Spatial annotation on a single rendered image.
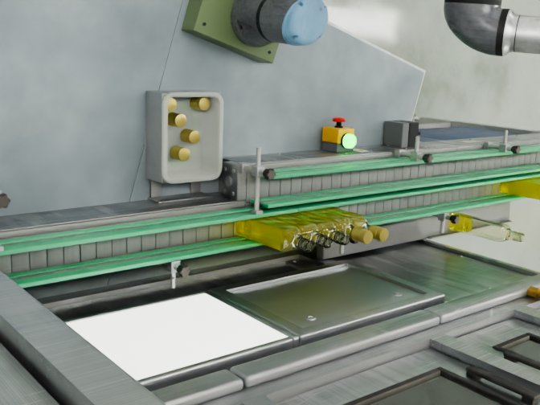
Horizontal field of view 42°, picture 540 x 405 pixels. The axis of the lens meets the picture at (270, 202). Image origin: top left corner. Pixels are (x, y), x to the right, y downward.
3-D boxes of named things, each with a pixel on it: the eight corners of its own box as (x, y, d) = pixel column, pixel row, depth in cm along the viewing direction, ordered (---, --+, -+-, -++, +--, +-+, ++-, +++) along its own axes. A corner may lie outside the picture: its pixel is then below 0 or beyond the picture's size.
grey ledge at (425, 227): (301, 251, 212) (327, 261, 203) (303, 223, 210) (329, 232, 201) (487, 216, 270) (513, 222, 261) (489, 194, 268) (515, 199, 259)
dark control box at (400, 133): (382, 145, 230) (401, 148, 223) (383, 120, 228) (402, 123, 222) (398, 143, 235) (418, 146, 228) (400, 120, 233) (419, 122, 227)
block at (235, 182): (219, 196, 185) (235, 202, 180) (220, 161, 183) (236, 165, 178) (231, 195, 187) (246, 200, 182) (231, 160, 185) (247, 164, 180)
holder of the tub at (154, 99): (145, 198, 179) (161, 205, 173) (145, 90, 173) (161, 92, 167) (202, 193, 189) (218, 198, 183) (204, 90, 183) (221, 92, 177)
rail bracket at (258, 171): (235, 208, 180) (265, 218, 170) (237, 144, 176) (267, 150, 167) (244, 207, 182) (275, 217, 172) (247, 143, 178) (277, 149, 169)
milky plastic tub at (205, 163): (146, 179, 177) (163, 185, 170) (146, 90, 172) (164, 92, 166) (203, 173, 188) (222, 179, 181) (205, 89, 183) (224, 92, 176)
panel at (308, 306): (29, 341, 142) (103, 410, 116) (29, 326, 141) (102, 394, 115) (346, 269, 197) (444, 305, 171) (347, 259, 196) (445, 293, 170)
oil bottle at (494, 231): (447, 228, 240) (516, 247, 220) (450, 212, 239) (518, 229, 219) (458, 228, 243) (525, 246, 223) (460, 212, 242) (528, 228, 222)
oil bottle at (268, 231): (235, 234, 182) (287, 255, 166) (235, 213, 181) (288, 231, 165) (251, 231, 186) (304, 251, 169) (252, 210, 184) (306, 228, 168)
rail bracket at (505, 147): (480, 149, 243) (514, 154, 233) (483, 128, 242) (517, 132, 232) (487, 148, 246) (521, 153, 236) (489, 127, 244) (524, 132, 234)
